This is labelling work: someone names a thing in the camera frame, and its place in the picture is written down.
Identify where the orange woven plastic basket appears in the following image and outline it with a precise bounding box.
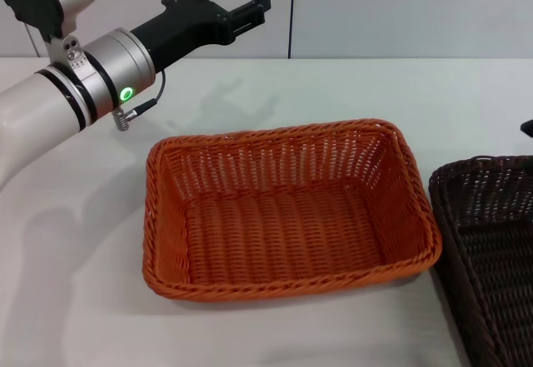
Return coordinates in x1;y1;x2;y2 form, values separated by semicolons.
142;117;443;304

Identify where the black vertical wall strip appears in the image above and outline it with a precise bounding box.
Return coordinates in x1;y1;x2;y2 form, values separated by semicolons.
286;0;298;59

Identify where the dark brown woven basket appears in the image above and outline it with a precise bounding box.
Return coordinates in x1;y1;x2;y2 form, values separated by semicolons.
427;155;533;367

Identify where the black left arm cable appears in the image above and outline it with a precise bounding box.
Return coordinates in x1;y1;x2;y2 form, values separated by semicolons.
111;69;167;133

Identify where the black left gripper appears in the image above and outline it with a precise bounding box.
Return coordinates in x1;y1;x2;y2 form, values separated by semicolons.
131;0;271;72

